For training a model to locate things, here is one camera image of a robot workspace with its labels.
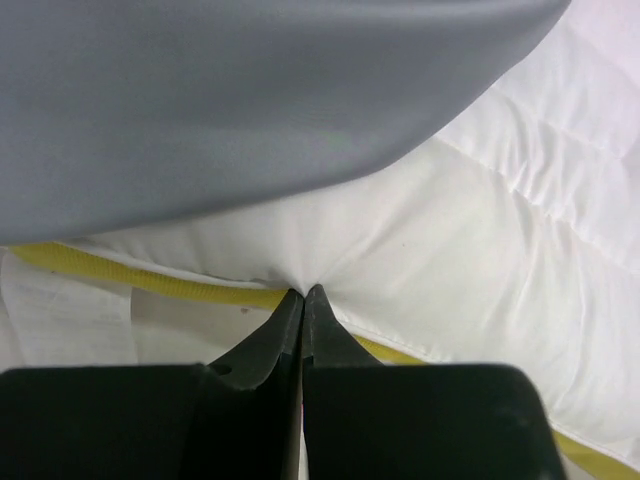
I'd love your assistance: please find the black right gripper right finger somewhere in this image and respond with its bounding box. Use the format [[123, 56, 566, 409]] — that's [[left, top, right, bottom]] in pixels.
[[302, 286, 566, 479]]

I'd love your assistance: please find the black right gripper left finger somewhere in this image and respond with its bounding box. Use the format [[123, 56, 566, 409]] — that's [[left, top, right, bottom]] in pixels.
[[1, 291, 303, 479]]

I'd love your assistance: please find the white pillow yellow edge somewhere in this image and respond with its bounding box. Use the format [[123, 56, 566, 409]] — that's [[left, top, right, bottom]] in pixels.
[[1, 1, 639, 479]]

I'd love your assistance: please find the grey pillowcase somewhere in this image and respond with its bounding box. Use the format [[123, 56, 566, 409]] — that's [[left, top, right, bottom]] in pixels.
[[1, 1, 567, 245]]

